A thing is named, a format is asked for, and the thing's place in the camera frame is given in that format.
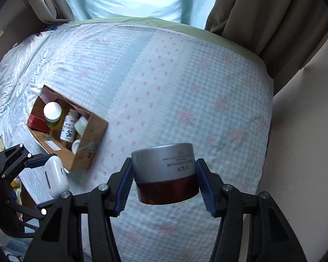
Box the red Marubi carton box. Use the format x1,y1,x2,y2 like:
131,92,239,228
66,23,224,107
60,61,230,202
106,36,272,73
27,114,50,134

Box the white earbuds case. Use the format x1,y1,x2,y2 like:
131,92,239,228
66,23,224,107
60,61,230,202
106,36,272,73
44,155,69,198

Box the yellow packing tape roll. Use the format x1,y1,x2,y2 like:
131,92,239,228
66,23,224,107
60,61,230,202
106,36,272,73
50,101,69,131

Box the white pill bottle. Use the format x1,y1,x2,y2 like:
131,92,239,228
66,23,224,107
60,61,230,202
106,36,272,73
60,109,79,143

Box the green jar white lid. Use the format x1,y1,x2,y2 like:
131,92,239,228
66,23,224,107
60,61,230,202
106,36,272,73
43,102,62,128

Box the small white lid jar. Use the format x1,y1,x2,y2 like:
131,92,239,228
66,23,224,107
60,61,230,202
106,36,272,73
71,139,80,155

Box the red jar silver lid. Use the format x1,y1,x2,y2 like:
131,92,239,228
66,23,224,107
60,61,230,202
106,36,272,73
131,143,199,205

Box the pale green cream jar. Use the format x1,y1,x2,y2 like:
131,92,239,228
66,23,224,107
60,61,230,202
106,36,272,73
75,116,88,136

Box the brown cardboard box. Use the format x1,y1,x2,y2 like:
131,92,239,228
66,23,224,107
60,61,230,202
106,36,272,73
26,86,108,171

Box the checked floral bed sheet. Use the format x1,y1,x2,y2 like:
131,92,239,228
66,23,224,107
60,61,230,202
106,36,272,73
0,18,273,194

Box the brown right curtain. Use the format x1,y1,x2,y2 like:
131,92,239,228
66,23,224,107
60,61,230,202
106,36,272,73
205,0,328,92

